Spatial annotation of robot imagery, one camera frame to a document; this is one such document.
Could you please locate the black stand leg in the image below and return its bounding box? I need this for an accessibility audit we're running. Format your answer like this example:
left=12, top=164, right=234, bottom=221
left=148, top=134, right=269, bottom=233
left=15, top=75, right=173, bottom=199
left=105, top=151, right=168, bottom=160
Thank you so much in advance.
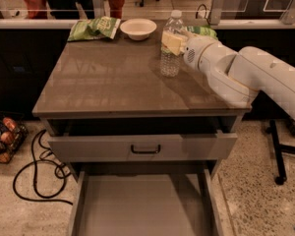
left=265, top=120, right=295, bottom=185

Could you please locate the grey open middle drawer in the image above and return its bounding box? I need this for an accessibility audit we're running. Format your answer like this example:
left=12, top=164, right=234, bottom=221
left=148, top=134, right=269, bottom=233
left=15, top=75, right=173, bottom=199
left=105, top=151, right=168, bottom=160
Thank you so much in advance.
left=67, top=169, right=225, bottom=236

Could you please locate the black floor cable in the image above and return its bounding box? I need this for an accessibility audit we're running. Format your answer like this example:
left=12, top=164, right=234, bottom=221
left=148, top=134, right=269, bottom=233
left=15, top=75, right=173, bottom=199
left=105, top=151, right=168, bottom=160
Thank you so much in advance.
left=12, top=129, right=74, bottom=207

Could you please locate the grey top drawer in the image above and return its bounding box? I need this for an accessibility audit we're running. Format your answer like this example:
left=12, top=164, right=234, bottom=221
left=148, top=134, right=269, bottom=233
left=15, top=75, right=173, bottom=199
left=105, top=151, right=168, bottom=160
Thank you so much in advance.
left=49, top=116, right=237, bottom=162

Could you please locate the white paper bowl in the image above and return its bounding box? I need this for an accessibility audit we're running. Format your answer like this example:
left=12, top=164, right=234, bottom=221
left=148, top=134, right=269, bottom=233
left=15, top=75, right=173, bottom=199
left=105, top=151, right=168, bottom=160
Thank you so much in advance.
left=120, top=19, right=156, bottom=41

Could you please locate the clear plastic water bottle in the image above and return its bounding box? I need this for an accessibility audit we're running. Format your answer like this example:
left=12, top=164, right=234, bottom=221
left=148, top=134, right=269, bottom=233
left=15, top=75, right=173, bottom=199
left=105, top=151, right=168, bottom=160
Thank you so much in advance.
left=160, top=10, right=185, bottom=78

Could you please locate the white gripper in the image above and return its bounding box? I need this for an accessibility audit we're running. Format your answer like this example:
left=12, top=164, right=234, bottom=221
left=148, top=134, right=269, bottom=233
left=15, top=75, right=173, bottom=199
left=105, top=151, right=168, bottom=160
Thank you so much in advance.
left=161, top=30, right=225, bottom=73

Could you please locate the grey drawer cabinet counter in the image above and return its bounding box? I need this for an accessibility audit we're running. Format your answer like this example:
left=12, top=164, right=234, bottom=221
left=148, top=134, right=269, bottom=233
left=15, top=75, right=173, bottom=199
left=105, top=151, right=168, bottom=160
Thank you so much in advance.
left=32, top=30, right=246, bottom=175

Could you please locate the green snack bag right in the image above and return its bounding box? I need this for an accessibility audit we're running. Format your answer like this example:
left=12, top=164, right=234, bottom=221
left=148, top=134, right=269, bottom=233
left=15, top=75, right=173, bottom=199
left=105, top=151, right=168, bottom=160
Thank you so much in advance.
left=186, top=26, right=217, bottom=39

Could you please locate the black wire basket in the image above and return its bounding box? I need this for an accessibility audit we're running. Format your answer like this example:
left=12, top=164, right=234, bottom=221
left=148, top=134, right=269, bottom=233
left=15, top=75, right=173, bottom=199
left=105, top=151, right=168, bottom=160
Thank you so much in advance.
left=0, top=117, right=29, bottom=163

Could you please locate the green chip bag left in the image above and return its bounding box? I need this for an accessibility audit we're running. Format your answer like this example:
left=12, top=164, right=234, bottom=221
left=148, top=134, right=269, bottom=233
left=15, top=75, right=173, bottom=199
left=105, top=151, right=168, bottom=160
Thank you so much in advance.
left=68, top=16, right=121, bottom=42

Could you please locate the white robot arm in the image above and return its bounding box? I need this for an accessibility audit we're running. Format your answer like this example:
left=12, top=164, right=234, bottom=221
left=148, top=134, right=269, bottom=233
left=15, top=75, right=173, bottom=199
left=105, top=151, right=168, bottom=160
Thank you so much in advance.
left=161, top=30, right=295, bottom=121

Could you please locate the black drawer handle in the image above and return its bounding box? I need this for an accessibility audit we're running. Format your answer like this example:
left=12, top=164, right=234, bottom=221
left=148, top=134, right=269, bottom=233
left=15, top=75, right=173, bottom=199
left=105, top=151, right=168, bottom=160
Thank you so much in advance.
left=130, top=145, right=161, bottom=154

